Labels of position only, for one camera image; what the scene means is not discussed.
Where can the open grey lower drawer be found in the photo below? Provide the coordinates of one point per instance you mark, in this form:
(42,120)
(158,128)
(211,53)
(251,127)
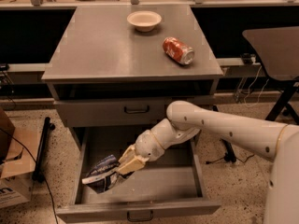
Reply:
(169,187)

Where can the dark office chair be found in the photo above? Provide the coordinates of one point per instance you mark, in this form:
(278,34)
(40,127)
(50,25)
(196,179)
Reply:
(278,51)

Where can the blue chip bag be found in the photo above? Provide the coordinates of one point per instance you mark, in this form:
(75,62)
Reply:
(104,176)

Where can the closed grey upper drawer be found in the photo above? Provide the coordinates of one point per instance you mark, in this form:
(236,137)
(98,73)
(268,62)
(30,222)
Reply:
(123,111)

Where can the black stand foot left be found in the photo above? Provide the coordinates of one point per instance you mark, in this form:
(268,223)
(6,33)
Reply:
(37,173)

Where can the white paper bowl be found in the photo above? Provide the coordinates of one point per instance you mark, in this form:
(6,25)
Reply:
(144,21)

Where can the red soda can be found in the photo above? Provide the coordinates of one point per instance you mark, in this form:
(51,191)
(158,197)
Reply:
(178,51)

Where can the black stand foot right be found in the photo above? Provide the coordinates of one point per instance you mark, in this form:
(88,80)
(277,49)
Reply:
(229,155)

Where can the grey drawer cabinet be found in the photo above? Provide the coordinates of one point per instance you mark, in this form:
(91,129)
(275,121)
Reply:
(102,56)

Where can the black stand foot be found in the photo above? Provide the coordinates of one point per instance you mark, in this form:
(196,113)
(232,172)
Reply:
(229,155)
(37,173)

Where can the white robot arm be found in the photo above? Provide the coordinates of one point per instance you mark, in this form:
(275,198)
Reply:
(277,142)

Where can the cardboard box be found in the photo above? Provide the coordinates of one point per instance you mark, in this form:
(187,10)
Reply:
(18,151)

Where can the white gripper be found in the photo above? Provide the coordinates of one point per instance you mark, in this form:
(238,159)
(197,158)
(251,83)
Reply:
(149,147)

